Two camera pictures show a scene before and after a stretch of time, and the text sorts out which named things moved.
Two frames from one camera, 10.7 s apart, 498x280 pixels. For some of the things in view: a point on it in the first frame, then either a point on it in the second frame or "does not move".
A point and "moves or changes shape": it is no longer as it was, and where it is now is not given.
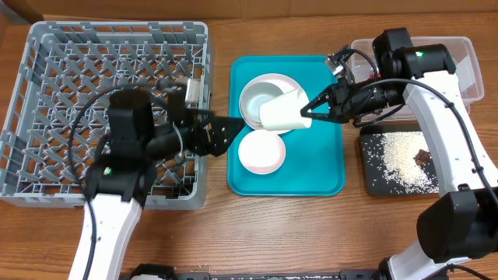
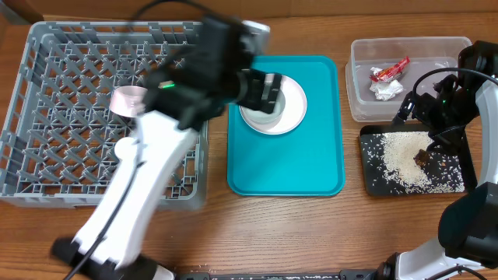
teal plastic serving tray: x=314 y=160 does not move
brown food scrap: x=422 y=157 does not move
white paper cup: x=284 y=112 moves or changes shape
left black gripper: x=218 y=145 → x=254 y=96
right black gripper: x=338 y=103 → x=436 y=130
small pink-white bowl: x=261 y=152 moves or changes shape
